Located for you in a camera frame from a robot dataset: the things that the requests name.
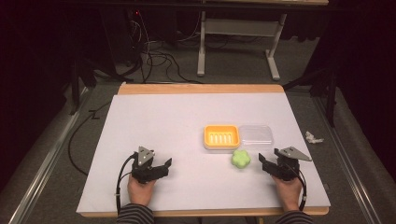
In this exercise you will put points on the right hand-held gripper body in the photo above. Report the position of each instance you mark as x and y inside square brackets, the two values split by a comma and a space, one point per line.
[288, 165]

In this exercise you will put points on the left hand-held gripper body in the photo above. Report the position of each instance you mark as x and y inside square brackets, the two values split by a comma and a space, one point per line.
[143, 169]

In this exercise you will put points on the person's left hand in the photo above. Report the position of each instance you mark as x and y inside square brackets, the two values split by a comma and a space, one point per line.
[140, 191]

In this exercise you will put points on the person's right hand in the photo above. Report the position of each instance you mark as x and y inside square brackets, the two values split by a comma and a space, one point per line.
[288, 191]

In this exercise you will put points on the clear plastic soap dish lid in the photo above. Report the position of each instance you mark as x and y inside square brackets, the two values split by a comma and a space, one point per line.
[257, 135]

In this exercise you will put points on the green flower-shaped soap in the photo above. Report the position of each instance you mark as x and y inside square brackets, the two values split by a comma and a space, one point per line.
[241, 158]

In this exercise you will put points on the white table mat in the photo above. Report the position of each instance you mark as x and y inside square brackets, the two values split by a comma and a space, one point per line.
[174, 130]

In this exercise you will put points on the crumpled white paper scrap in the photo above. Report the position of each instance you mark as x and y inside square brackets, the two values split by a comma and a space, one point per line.
[313, 137]

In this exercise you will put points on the yellow soap dish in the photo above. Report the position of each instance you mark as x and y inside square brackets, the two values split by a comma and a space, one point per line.
[221, 137]

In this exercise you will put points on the black metal stand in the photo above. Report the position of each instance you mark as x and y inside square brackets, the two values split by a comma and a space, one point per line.
[330, 93]
[79, 84]

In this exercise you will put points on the metal floor rail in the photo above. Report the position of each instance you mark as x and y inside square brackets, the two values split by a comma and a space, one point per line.
[46, 161]
[348, 161]

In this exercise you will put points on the white metal desk frame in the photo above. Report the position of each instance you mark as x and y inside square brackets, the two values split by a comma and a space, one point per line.
[239, 26]

